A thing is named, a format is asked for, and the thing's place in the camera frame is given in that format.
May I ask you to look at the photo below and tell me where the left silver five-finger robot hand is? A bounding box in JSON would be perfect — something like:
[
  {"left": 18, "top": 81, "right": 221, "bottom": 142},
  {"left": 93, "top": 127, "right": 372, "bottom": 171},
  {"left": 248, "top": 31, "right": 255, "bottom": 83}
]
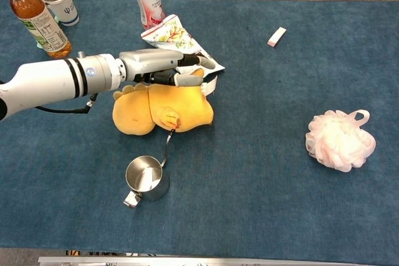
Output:
[{"left": 119, "top": 49, "right": 216, "bottom": 88}]

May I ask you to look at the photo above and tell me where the yellow plush duck toy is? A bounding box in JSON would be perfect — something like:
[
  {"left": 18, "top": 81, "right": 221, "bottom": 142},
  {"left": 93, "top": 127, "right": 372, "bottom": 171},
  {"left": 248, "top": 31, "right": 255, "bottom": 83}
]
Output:
[{"left": 112, "top": 68, "right": 219, "bottom": 136}]

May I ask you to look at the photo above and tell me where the green white snack bag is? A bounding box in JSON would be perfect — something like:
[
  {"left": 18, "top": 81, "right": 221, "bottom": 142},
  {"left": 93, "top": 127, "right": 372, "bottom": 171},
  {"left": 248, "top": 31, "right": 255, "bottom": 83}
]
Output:
[{"left": 140, "top": 14, "right": 226, "bottom": 75}]

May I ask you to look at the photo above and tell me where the white paper cup blue logo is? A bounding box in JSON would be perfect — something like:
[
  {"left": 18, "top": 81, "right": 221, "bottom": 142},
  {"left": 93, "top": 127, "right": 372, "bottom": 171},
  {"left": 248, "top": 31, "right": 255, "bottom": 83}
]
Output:
[{"left": 43, "top": 0, "right": 80, "bottom": 27}]

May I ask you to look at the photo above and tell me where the amber tea bottle green label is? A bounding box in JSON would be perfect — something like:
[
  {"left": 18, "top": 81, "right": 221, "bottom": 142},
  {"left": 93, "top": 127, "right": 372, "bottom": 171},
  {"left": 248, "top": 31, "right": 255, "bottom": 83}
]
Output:
[{"left": 2, "top": 0, "right": 73, "bottom": 60}]

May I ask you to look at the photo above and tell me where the steel long-spout pitcher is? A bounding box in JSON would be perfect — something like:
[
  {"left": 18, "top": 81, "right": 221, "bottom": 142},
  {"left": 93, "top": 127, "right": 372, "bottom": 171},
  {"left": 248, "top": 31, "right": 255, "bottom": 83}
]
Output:
[{"left": 123, "top": 128, "right": 177, "bottom": 209}]

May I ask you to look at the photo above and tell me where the pink white eraser block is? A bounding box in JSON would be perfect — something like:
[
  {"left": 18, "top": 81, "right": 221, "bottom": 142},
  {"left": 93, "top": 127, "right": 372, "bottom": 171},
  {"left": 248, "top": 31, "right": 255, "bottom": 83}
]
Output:
[{"left": 267, "top": 27, "right": 287, "bottom": 48}]

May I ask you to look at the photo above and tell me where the blue felt table cloth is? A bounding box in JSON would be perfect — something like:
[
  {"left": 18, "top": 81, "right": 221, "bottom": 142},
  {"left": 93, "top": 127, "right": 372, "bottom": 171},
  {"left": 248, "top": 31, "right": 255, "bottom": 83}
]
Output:
[{"left": 0, "top": 0, "right": 399, "bottom": 259}]

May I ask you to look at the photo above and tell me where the pink mesh bath pouf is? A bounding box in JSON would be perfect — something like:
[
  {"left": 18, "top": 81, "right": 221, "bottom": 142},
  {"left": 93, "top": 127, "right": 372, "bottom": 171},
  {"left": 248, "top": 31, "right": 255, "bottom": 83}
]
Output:
[{"left": 305, "top": 109, "right": 377, "bottom": 173}]

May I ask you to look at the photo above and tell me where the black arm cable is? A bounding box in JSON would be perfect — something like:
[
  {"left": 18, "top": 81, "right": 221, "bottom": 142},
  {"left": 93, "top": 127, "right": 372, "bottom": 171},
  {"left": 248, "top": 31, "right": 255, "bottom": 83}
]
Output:
[{"left": 35, "top": 92, "right": 99, "bottom": 115}]

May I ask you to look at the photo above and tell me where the aluminium frame rail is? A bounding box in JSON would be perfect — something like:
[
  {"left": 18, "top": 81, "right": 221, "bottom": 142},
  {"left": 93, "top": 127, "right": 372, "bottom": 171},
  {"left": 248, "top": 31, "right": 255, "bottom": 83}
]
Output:
[{"left": 37, "top": 255, "right": 399, "bottom": 266}]

